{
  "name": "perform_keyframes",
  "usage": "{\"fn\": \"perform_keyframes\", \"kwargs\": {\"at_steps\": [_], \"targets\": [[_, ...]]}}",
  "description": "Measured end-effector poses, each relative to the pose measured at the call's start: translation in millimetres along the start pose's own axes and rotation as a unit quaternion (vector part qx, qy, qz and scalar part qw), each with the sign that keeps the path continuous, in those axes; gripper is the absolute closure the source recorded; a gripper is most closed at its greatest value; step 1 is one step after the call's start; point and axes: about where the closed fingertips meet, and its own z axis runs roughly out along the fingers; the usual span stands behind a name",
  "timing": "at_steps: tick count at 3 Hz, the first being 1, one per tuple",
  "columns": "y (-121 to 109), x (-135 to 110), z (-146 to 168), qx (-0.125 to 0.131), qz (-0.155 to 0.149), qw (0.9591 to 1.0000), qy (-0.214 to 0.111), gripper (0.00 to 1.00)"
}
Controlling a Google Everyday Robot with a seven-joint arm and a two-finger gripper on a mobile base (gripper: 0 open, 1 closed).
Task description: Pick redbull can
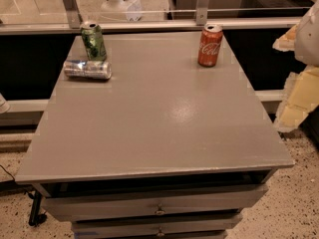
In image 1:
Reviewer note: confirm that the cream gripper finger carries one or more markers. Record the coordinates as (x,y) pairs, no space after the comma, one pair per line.
(287,41)
(300,98)

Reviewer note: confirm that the silver blue redbull can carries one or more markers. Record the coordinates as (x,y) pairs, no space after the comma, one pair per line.
(96,70)

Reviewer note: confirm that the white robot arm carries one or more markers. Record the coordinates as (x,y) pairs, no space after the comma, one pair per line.
(307,38)

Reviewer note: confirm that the red coca-cola can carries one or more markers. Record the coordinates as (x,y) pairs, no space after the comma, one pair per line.
(209,45)

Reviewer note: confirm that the green soda can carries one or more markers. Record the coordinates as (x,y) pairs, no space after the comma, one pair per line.
(93,40)

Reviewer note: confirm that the grey drawer cabinet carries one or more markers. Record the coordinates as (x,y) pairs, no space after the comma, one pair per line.
(161,122)

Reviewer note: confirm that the upper metal drawer knob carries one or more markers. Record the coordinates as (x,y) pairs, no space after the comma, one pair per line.
(159,211)

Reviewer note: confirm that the metal drawer knob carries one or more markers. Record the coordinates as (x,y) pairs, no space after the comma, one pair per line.
(159,211)
(160,233)

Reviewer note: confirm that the lower metal drawer knob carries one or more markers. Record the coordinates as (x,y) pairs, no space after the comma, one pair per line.
(160,233)

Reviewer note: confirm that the lower grey drawer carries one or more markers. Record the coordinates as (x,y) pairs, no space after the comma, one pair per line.
(149,227)

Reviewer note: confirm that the grey drawer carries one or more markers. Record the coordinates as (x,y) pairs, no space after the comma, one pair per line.
(149,227)
(146,203)

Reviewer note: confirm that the upper grey drawer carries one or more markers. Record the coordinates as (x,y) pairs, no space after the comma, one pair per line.
(146,203)

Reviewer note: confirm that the black cabinet leg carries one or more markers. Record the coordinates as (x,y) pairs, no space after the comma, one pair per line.
(36,217)

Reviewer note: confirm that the right metal bracket post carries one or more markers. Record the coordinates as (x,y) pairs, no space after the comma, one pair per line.
(201,12)

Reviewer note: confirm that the metal bracket post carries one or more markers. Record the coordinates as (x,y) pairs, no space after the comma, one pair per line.
(201,12)
(73,14)

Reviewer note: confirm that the horizontal metal rail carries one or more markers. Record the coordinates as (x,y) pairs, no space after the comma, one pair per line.
(147,26)

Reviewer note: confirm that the white pedestal base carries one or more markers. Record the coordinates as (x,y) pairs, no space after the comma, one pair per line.
(122,10)

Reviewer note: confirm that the left metal bracket post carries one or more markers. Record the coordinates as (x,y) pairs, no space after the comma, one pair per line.
(73,14)

